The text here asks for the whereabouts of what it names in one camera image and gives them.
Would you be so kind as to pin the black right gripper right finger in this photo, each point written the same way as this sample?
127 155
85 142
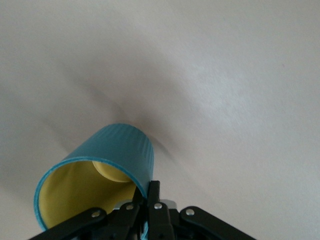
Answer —
162 220

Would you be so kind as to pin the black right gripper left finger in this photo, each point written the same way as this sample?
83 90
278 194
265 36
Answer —
112 222

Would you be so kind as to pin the teal cup yellow inside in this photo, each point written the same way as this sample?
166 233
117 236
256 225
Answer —
120 145

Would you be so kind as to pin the table cover sheet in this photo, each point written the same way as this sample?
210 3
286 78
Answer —
200 75

